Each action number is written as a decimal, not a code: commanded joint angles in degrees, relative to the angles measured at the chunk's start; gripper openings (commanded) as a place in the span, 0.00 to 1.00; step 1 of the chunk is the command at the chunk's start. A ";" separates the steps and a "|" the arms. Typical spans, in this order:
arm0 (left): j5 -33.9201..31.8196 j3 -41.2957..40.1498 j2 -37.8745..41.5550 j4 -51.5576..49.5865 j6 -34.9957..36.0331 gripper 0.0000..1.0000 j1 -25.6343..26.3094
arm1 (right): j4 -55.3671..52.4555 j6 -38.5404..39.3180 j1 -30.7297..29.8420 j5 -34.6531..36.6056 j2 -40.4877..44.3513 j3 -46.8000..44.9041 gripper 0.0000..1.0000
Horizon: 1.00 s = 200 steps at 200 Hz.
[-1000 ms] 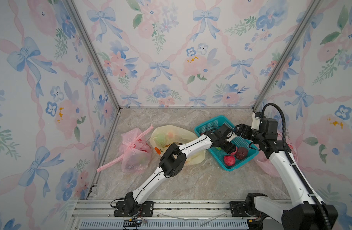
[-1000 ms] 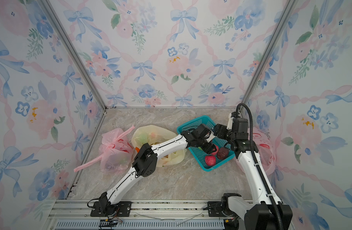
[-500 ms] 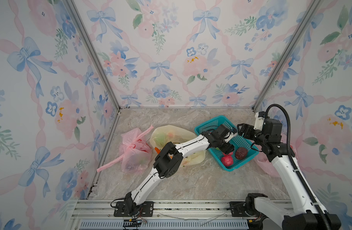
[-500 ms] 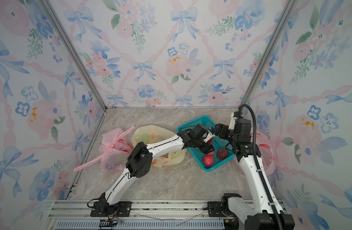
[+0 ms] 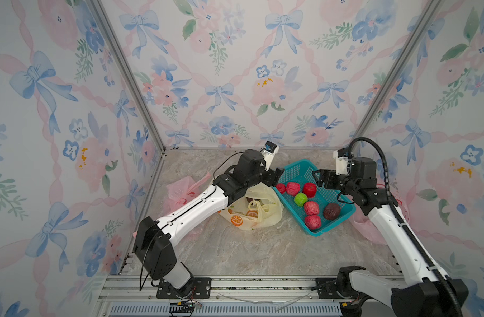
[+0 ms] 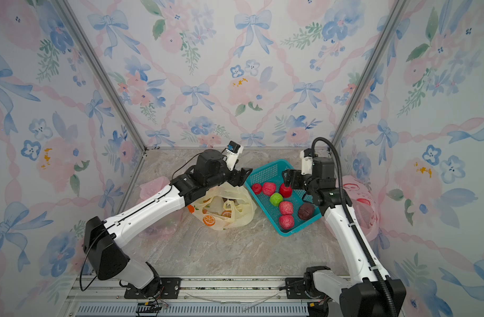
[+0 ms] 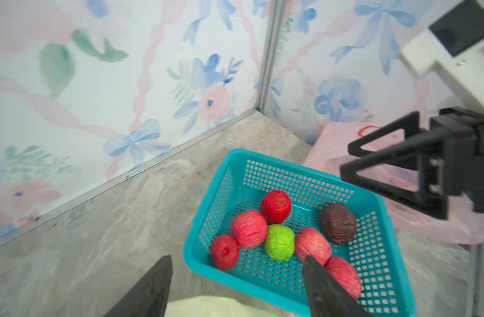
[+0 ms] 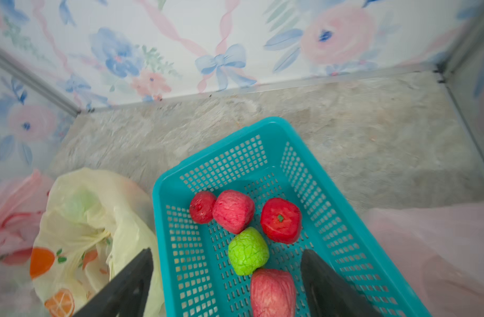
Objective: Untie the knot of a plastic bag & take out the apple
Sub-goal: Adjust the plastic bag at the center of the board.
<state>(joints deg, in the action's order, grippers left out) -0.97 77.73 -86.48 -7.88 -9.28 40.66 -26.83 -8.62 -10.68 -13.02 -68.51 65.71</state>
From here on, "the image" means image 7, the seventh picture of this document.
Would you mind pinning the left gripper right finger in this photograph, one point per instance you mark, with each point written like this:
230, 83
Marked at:
326, 297

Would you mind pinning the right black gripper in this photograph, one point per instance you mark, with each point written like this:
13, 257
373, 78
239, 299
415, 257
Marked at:
449, 160

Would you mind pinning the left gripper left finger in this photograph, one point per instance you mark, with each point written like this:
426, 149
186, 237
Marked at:
149, 296

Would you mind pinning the red apple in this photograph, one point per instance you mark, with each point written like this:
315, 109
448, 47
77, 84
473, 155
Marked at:
224, 252
276, 207
345, 275

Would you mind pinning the yellow knotted plastic bag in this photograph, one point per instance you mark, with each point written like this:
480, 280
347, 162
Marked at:
212, 306

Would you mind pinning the green crinkled toy vegetable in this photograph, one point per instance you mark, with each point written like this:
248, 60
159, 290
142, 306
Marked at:
280, 243

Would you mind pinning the dark purple round fruit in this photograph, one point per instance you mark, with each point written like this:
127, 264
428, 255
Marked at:
338, 223

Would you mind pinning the pink crinkled toy ball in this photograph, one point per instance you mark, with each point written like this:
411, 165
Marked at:
250, 229

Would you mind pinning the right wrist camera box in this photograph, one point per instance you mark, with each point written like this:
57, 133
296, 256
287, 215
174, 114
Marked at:
453, 48

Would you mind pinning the right aluminium corner post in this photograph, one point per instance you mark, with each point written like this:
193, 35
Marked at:
270, 46

